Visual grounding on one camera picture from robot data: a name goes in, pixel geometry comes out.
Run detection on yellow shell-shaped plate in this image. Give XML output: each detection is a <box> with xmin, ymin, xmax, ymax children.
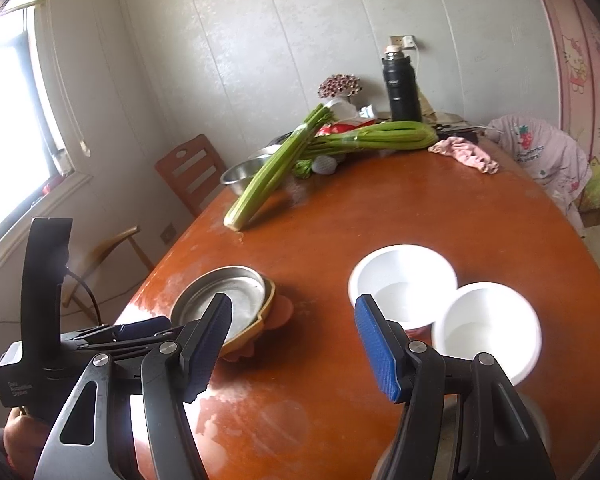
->
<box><xmin>215</xmin><ymin>280</ymin><xmax>277</xmax><ymax>358</ymax></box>

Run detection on round steel plate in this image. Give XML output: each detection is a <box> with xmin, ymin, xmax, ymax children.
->
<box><xmin>170</xmin><ymin>266</ymin><xmax>268</xmax><ymax>343</ymax></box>

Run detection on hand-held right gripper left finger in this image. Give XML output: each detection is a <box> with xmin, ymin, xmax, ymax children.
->
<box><xmin>34</xmin><ymin>292</ymin><xmax>233</xmax><ymax>480</ymax></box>

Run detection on banded celery bunch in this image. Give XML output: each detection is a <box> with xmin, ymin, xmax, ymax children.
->
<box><xmin>300</xmin><ymin>120</ymin><xmax>438</xmax><ymax>158</ymax></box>

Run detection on pink cartoon cat wardrobe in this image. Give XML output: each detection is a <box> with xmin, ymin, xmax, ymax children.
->
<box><xmin>527</xmin><ymin>0</ymin><xmax>600</xmax><ymax>211</ymax></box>

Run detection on long celery bunch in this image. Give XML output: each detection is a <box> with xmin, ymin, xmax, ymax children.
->
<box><xmin>223</xmin><ymin>103</ymin><xmax>337</xmax><ymax>232</ymax></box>

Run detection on slatted wooden chair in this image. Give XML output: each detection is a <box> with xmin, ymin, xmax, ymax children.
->
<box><xmin>155</xmin><ymin>134</ymin><xmax>227</xmax><ymax>218</ymax></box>

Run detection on orange plastic plate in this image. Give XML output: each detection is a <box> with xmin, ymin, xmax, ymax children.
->
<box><xmin>220</xmin><ymin>294</ymin><xmax>295</xmax><ymax>363</ymax></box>

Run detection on white paper bowl red print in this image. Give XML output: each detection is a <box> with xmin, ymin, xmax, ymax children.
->
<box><xmin>431</xmin><ymin>281</ymin><xmax>542</xmax><ymax>387</ymax></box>
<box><xmin>348</xmin><ymin>244</ymin><xmax>458</xmax><ymax>346</ymax></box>

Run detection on small steel bowl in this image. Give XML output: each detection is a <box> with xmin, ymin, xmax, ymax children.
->
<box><xmin>220</xmin><ymin>157</ymin><xmax>276</xmax><ymax>196</ymax></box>

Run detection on large steel bowl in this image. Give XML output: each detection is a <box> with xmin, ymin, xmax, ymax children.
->
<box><xmin>370</xmin><ymin>392</ymin><xmax>552</xmax><ymax>480</ymax></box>

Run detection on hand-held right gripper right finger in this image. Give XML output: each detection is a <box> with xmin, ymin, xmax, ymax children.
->
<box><xmin>355</xmin><ymin>294</ymin><xmax>558</xmax><ymax>480</ymax></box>

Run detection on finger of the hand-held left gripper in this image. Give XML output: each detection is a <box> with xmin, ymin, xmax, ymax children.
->
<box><xmin>77</xmin><ymin>327</ymin><xmax>186</xmax><ymax>361</ymax></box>
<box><xmin>62</xmin><ymin>316</ymin><xmax>173</xmax><ymax>347</ymax></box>

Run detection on wooden armchair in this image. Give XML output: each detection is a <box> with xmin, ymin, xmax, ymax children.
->
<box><xmin>62</xmin><ymin>225</ymin><xmax>156</xmax><ymax>308</ymax></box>

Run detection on pink strawberry print jacket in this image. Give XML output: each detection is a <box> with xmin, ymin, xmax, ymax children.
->
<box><xmin>487</xmin><ymin>114</ymin><xmax>593</xmax><ymax>233</ymax></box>

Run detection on dark red flower bouquet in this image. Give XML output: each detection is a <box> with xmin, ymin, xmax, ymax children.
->
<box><xmin>317</xmin><ymin>74</ymin><xmax>362</xmax><ymax>98</ymax></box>

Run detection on person's left hand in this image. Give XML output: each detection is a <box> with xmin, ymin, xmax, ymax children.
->
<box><xmin>4</xmin><ymin>407</ymin><xmax>56</xmax><ymax>478</ymax></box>

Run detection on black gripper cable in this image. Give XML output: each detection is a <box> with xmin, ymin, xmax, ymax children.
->
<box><xmin>65</xmin><ymin>267</ymin><xmax>103</xmax><ymax>326</ymax></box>

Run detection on pink cloth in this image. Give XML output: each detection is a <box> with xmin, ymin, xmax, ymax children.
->
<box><xmin>427</xmin><ymin>137</ymin><xmax>501</xmax><ymax>175</ymax></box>

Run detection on window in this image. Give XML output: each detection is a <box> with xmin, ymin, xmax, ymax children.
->
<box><xmin>0</xmin><ymin>0</ymin><xmax>76</xmax><ymax>248</ymax></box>

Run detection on black thermos bottle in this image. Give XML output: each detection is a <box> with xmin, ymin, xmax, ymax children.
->
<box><xmin>382</xmin><ymin>44</ymin><xmax>423</xmax><ymax>123</ymax></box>

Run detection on white charger cable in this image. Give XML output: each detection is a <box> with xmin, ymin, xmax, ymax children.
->
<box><xmin>411</xmin><ymin>44</ymin><xmax>425</xmax><ymax>92</ymax></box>

